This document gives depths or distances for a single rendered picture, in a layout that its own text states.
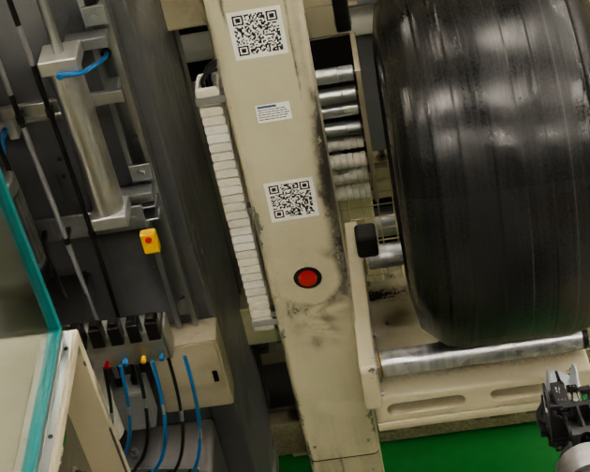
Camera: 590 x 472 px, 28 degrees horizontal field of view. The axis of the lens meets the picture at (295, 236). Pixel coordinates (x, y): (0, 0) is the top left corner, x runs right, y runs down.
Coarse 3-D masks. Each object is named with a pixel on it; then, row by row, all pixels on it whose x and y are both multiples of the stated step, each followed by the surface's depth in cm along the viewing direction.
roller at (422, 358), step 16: (560, 336) 190; (576, 336) 190; (384, 352) 194; (400, 352) 193; (416, 352) 192; (432, 352) 192; (448, 352) 192; (464, 352) 192; (480, 352) 191; (496, 352) 191; (512, 352) 191; (528, 352) 191; (544, 352) 191; (560, 352) 192; (384, 368) 193; (400, 368) 192; (416, 368) 192; (432, 368) 193
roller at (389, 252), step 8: (384, 248) 215; (392, 248) 214; (400, 248) 214; (376, 256) 214; (384, 256) 214; (392, 256) 214; (400, 256) 214; (376, 264) 215; (384, 264) 215; (392, 264) 215; (400, 264) 216
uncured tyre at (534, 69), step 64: (384, 0) 175; (448, 0) 166; (512, 0) 163; (576, 0) 164; (384, 64) 166; (448, 64) 159; (512, 64) 158; (576, 64) 158; (384, 128) 207; (448, 128) 157; (512, 128) 157; (576, 128) 156; (448, 192) 158; (512, 192) 157; (576, 192) 157; (448, 256) 162; (512, 256) 161; (576, 256) 161; (448, 320) 171; (512, 320) 170; (576, 320) 173
